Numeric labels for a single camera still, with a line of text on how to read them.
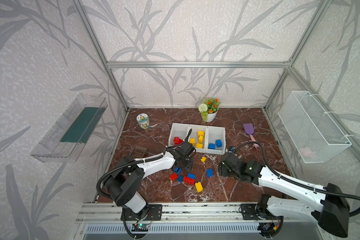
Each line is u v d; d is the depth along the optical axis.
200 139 0.97
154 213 0.73
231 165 0.61
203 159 0.91
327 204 0.40
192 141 0.99
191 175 0.85
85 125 0.64
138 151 0.96
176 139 0.99
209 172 0.86
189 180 0.83
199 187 0.80
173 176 0.85
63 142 0.63
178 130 1.06
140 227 0.71
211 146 0.97
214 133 1.03
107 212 0.75
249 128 1.08
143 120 1.03
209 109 1.02
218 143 0.99
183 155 0.69
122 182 0.44
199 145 0.95
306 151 0.72
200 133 1.01
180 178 0.84
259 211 0.65
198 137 0.98
